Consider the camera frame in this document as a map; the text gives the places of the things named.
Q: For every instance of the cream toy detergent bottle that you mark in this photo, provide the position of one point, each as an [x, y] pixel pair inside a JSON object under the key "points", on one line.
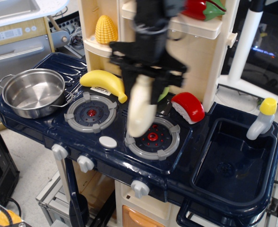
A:
{"points": [[141, 112]]}

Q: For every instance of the red toy chili pepper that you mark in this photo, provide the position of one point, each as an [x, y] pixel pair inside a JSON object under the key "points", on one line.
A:
{"points": [[204, 10]]}

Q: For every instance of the cream toy kitchen shelf unit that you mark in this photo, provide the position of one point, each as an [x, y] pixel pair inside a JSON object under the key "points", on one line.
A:
{"points": [[200, 45]]}

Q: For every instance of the left grey stove knob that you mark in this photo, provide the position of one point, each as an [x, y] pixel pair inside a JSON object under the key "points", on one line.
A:
{"points": [[59, 152]]}

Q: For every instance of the right grey stove burner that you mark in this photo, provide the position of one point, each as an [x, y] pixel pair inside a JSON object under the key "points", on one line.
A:
{"points": [[159, 142]]}

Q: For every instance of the grey faucet with yellow cap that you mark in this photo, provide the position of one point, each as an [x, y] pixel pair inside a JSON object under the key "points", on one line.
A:
{"points": [[264, 120]]}

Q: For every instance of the toy dishwasher appliance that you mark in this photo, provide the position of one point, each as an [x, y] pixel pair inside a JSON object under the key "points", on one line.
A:
{"points": [[25, 36]]}

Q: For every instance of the orange toy drawer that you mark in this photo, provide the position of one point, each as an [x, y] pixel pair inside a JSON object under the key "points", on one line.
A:
{"points": [[132, 218]]}

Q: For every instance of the left grey stove burner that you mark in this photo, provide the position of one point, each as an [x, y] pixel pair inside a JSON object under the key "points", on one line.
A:
{"points": [[91, 113]]}

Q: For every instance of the navy toy sink basin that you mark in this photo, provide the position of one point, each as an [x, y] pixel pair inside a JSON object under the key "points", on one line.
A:
{"points": [[233, 168]]}

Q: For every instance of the navy toy kitchen countertop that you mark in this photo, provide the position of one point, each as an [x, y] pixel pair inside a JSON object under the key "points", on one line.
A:
{"points": [[169, 180]]}

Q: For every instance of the grey stove burner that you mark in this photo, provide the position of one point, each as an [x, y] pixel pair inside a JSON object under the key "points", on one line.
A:
{"points": [[159, 142], [91, 113]]}

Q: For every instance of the yellow toy banana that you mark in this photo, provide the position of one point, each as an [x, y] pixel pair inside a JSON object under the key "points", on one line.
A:
{"points": [[105, 80]]}

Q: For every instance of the grey stove knob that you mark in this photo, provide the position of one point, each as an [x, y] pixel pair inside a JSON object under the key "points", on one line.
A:
{"points": [[59, 152], [140, 189], [85, 163]]}

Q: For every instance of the middle grey stove knob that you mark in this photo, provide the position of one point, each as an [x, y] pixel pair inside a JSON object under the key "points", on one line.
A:
{"points": [[85, 163]]}

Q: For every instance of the grey oval button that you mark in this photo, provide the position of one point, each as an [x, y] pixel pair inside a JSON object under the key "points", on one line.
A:
{"points": [[107, 142]]}

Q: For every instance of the stainless steel pot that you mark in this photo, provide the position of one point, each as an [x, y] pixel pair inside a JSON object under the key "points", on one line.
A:
{"points": [[33, 93]]}

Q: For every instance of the red and white toy sushi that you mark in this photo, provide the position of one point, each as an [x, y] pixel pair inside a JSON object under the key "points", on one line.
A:
{"points": [[189, 107]]}

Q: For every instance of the right grey stove knob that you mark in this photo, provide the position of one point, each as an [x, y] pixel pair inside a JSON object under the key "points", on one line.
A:
{"points": [[140, 189]]}

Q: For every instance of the yellow toy corn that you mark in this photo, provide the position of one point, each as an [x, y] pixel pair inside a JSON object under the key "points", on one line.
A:
{"points": [[105, 31]]}

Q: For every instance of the light green toy pear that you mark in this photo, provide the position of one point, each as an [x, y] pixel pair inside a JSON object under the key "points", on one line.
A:
{"points": [[163, 94]]}

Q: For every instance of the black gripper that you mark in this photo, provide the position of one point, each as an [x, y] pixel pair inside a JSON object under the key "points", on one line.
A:
{"points": [[147, 55]]}

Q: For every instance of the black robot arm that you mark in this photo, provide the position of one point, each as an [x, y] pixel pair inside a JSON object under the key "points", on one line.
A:
{"points": [[150, 11]]}

